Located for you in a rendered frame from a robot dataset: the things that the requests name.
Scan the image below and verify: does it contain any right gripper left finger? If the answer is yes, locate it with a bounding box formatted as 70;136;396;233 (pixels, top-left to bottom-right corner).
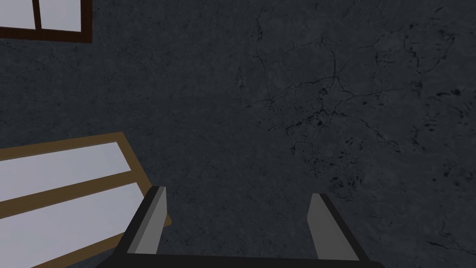
113;186;167;256

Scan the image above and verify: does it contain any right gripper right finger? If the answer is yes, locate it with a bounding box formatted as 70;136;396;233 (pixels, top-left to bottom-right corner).
306;193;370;261

